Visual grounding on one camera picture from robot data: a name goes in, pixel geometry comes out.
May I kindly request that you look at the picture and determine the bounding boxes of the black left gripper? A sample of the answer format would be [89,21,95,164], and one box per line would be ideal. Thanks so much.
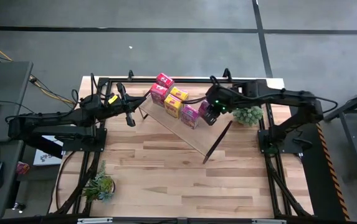
[104,82,148,128]

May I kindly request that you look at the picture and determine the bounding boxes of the grey desk with keyboard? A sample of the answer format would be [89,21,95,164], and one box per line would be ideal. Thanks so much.
[0,60,34,144]

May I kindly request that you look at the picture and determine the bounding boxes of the wooden shelf black legs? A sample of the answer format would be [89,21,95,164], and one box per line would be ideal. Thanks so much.
[136,88,233,165]

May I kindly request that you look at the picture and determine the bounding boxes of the pink cereal box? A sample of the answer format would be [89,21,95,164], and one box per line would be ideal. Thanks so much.
[180,104,200,130]

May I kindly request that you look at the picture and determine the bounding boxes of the grey desk with mouse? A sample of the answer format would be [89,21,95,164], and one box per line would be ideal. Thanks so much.
[0,139,26,220]

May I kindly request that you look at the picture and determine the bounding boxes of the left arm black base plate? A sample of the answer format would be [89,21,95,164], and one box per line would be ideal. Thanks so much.
[55,126,108,153]

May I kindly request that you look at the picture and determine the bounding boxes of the red cereal box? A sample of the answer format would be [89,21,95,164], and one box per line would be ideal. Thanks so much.
[155,72,176,90]
[149,83,170,108]

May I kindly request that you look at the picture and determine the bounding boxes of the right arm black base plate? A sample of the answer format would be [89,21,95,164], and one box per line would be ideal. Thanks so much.
[258,128,304,154]

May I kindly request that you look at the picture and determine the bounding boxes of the yellow cereal box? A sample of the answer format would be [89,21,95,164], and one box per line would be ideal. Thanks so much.
[164,95,184,119]
[169,86,189,102]

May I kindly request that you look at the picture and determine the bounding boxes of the white printed cardboard box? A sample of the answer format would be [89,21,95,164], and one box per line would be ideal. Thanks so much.
[32,134,65,167]

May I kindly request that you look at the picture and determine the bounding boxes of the black mat hazard stripe edge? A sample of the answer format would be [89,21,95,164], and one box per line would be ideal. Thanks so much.
[285,90,351,222]

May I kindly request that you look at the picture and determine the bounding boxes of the round green potted plant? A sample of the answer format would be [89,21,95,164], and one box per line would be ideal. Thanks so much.
[232,105,264,127]

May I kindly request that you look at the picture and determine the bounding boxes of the black keyboard cable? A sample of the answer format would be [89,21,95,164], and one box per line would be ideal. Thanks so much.
[0,98,34,113]

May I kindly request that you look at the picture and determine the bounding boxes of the spiky succulent plant arrangement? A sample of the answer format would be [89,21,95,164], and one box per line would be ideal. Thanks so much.
[80,160,117,203]

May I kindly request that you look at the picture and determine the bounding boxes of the silver metal bracket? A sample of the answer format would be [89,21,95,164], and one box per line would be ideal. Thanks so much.
[251,218,287,224]
[77,217,113,224]

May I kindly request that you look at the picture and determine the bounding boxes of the small pink packet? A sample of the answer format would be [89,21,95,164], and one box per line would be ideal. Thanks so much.
[15,161,31,175]

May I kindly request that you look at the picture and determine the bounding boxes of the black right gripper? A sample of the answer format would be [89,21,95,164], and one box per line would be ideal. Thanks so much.
[202,83,239,127]

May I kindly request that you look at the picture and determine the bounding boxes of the black metal rig frame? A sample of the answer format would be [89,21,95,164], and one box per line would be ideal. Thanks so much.
[52,76,315,218]

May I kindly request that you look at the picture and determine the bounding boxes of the chrome desk foot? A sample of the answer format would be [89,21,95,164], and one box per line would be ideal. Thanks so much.
[11,202,27,214]

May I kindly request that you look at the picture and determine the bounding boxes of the black desk support beam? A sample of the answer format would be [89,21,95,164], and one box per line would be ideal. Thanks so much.
[22,136,64,160]

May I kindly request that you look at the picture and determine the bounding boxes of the magenta purple cereal box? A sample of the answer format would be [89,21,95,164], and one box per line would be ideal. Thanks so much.
[198,100,212,118]

